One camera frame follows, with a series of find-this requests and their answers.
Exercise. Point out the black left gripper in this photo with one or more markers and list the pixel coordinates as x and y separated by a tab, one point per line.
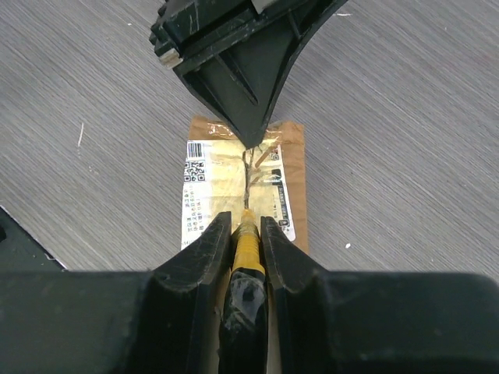
236	55

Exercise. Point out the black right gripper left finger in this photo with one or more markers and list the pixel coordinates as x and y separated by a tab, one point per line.
184	297

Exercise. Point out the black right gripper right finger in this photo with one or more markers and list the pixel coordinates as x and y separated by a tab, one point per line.
295	293

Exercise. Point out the yellow utility knife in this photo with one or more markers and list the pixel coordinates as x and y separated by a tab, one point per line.
243	332

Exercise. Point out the brown cardboard express box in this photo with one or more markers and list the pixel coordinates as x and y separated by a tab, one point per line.
221	175

